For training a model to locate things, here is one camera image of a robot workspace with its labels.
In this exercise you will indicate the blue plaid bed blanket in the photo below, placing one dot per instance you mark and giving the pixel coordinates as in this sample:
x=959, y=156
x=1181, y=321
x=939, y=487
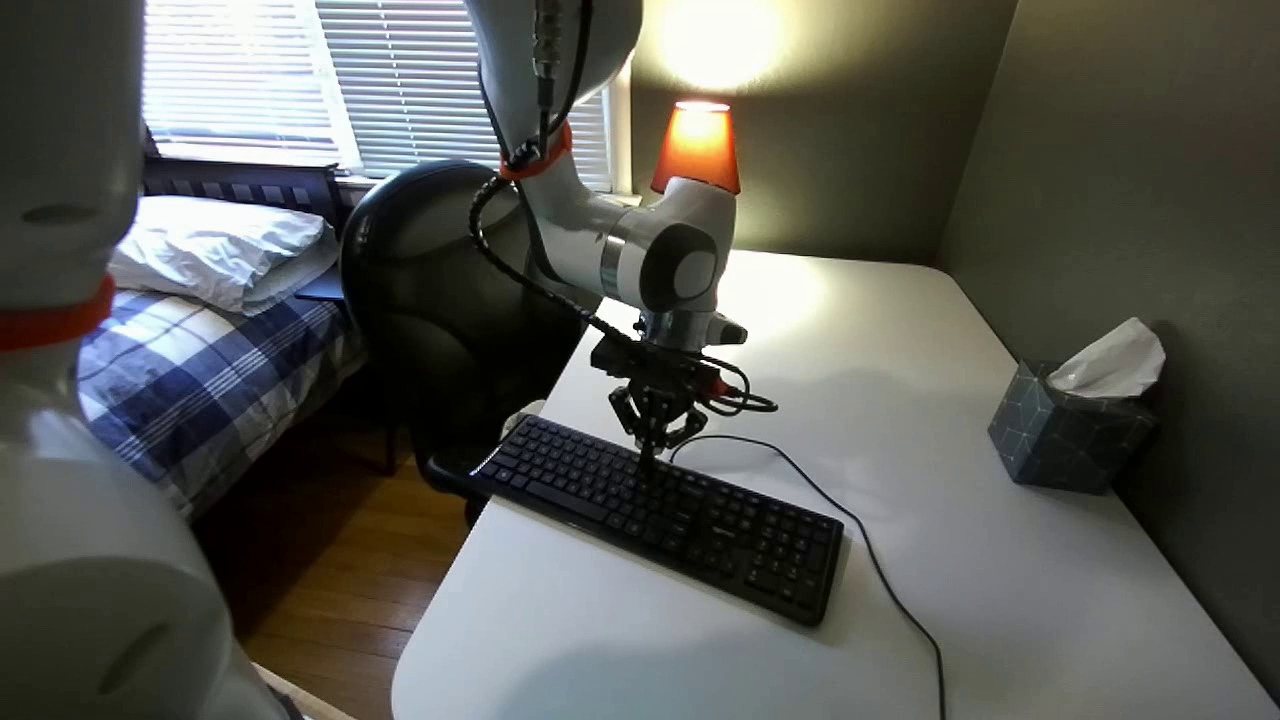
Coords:
x=203, y=382

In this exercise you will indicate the white pillow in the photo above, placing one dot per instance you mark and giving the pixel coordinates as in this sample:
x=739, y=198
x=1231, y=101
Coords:
x=224, y=244

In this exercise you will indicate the dark bed headboard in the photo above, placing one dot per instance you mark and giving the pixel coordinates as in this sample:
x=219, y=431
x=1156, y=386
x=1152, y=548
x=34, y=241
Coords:
x=253, y=183

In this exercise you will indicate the black computer keyboard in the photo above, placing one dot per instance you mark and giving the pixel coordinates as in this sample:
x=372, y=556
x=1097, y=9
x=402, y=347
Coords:
x=692, y=526

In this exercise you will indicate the orange shade table lamp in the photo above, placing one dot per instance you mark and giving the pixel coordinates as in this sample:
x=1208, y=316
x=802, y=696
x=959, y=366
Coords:
x=692, y=145

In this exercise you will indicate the grey patterned tissue box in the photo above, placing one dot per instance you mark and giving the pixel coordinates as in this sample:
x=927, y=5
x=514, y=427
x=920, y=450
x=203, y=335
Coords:
x=1067, y=443

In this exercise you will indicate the white tissue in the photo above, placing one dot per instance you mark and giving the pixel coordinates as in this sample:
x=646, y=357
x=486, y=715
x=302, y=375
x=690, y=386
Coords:
x=1110, y=361

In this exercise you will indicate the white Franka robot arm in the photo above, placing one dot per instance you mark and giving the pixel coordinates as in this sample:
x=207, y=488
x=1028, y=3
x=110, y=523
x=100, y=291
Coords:
x=81, y=602

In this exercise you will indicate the black office chair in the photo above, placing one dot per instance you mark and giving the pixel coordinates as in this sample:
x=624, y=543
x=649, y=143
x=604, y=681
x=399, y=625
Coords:
x=427, y=321

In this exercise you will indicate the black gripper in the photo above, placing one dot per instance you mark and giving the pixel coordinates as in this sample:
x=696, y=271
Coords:
x=661, y=361

